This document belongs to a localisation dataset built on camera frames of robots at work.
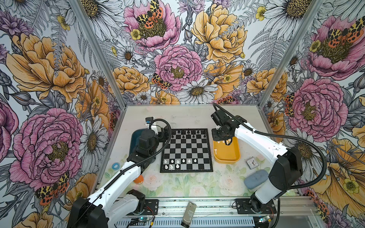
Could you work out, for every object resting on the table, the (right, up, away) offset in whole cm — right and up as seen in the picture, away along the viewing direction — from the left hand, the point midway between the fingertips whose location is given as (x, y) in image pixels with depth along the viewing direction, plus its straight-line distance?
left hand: (161, 130), depth 81 cm
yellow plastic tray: (+43, -17, +15) cm, 49 cm away
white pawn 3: (+9, -20, +6) cm, 22 cm away
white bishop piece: (+9, -22, +4) cm, 24 cm away
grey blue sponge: (+53, -28, 0) cm, 60 cm away
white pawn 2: (+5, -19, +6) cm, 21 cm away
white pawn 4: (+12, -19, +6) cm, 24 cm away
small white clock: (+54, -21, +6) cm, 58 cm away
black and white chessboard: (+15, -14, +13) cm, 25 cm away
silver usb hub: (+15, -39, -12) cm, 44 cm away
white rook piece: (+2, -22, +4) cm, 22 cm away
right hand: (+32, -7, +3) cm, 33 cm away
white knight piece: (+5, -22, +4) cm, 23 cm away
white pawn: (+1, -20, +7) cm, 21 cm away
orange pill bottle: (-11, -27, -3) cm, 29 cm away
